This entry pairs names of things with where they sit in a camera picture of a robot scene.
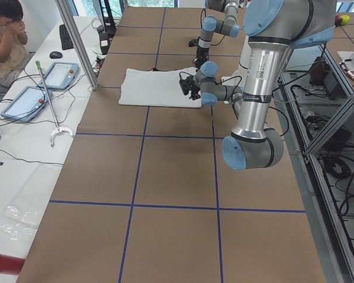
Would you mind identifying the black keyboard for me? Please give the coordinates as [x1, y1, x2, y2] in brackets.
[59, 24, 74, 50]

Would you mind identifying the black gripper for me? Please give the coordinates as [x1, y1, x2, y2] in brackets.
[192, 45, 209, 68]
[189, 80, 201, 100]

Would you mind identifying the black computer mouse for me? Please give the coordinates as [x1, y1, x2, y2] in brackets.
[49, 51, 63, 59]

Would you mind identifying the aluminium frame post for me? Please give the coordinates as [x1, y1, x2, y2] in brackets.
[55, 0, 98, 90]

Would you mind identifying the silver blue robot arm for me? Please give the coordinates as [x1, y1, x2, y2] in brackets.
[179, 1, 336, 170]
[189, 0, 248, 68]

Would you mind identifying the grey cartoon print t-shirt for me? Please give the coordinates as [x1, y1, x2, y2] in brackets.
[119, 67, 202, 108]

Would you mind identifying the blue teach pendant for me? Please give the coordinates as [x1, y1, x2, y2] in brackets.
[1, 86, 53, 123]
[44, 62, 79, 90]

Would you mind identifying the red fire extinguisher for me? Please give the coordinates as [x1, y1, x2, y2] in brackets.
[0, 254, 25, 275]

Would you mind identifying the near blue teach pendant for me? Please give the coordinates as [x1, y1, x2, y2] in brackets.
[1, 86, 53, 123]

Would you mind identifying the seated person in beige shirt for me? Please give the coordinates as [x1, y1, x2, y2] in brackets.
[0, 1, 30, 88]

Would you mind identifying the metal reacher grabber tool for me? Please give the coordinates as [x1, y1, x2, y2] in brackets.
[35, 60, 73, 147]

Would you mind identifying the far blue teach pendant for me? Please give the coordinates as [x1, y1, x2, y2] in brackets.
[44, 62, 79, 90]

